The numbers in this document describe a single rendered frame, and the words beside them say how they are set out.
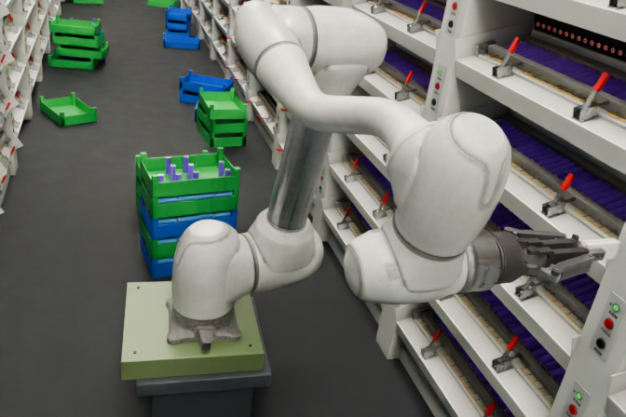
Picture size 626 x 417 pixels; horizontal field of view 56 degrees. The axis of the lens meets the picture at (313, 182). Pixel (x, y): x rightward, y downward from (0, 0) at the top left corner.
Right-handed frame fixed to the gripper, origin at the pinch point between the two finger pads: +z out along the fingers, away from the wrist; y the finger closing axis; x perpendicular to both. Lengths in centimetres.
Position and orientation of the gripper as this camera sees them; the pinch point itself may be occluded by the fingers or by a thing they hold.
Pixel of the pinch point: (597, 249)
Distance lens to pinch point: 102.3
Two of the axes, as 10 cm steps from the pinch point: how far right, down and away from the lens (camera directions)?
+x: 1.2, -9.0, -4.3
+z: 9.5, -0.3, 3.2
